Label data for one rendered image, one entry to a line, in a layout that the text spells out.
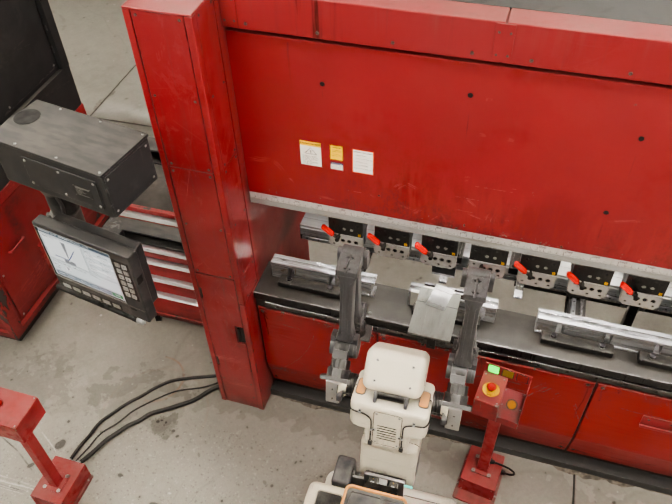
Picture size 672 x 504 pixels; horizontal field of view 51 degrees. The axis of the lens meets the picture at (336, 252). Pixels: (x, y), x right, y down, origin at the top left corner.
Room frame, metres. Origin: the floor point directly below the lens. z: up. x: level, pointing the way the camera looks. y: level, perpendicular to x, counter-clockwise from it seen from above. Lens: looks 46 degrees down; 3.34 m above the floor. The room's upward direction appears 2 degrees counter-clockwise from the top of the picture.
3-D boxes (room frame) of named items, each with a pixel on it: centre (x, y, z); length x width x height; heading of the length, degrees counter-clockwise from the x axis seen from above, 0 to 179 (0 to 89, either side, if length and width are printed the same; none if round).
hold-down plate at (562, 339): (1.79, -1.02, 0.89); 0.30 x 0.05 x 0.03; 71
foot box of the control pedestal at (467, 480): (1.61, -0.67, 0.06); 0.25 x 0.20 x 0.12; 154
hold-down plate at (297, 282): (2.18, 0.13, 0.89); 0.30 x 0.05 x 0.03; 71
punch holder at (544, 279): (1.92, -0.81, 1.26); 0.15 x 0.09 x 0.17; 71
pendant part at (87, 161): (1.96, 0.90, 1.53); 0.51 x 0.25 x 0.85; 62
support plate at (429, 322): (1.90, -0.41, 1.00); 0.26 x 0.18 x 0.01; 161
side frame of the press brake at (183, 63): (2.51, 0.41, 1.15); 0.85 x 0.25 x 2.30; 161
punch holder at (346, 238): (2.17, -0.06, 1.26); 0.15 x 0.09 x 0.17; 71
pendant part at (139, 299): (1.86, 0.89, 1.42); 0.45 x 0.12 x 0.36; 62
